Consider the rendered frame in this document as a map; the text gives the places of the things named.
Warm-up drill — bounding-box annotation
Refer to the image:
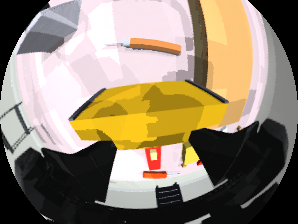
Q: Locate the yellow rectangular block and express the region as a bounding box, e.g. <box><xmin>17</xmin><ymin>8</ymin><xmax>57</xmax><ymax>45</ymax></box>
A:
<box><xmin>182</xmin><ymin>140</ymin><xmax>200</xmax><ymax>165</ymax></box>

